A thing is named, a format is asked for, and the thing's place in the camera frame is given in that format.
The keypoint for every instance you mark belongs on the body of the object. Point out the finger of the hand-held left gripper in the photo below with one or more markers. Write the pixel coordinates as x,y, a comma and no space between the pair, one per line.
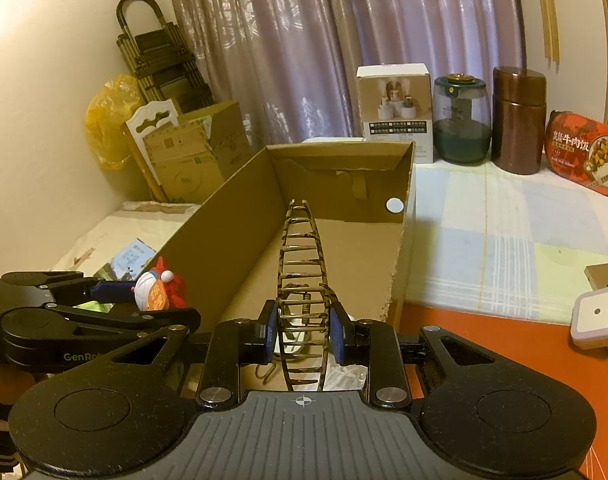
148,317
108,290

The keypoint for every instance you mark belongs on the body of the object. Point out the green printed booklet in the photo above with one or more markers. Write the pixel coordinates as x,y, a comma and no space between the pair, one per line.
128,260

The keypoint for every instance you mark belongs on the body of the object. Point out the yellow plastic bag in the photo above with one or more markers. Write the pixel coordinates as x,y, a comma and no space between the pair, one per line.
108,125

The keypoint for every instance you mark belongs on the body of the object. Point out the green glass jar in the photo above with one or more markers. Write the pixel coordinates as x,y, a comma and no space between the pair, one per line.
461,130

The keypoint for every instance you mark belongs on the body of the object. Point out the white square lidded box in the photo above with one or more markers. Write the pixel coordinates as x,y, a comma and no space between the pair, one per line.
596,317

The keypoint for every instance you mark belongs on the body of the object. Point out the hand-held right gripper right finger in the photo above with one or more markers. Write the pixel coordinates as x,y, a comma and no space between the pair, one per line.
336,335

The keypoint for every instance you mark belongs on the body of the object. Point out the flattened brown cardboard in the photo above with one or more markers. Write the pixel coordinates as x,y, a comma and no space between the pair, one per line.
198,155

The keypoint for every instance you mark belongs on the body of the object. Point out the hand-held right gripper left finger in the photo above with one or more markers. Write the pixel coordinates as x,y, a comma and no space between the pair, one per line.
270,330

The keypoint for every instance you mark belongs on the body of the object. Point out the white product carton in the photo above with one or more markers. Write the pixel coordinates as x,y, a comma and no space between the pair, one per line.
394,110

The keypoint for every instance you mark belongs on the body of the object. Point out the red and white toy figurine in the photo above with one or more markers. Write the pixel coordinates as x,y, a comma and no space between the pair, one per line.
156,290

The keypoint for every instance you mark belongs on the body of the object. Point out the red printed table mat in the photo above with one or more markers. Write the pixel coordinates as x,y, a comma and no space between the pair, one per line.
534,360

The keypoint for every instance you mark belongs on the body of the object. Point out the pale checked tablecloth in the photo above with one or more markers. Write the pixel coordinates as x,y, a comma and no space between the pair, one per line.
484,235

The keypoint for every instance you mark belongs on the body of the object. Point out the mauve patterned curtain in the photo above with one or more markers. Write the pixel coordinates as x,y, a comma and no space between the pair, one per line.
309,50

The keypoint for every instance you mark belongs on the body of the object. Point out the brown cylindrical canister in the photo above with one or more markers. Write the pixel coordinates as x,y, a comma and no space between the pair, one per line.
519,125

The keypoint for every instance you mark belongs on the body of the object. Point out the brown cardboard box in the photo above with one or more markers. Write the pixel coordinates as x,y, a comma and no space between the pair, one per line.
233,240

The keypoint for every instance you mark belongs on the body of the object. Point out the small flat brown box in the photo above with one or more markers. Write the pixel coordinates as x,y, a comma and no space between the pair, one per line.
606,274

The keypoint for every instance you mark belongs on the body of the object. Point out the dark folding step ladder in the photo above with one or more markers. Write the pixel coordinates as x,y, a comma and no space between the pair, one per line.
158,60

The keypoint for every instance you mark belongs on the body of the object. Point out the red oval food packet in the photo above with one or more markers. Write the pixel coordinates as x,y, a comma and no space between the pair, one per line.
579,155

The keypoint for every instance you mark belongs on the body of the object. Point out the cream cloth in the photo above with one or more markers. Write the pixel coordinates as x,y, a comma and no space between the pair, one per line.
108,230

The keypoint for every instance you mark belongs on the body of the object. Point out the white cardboard cutout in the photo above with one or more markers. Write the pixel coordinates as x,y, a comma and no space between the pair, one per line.
143,120

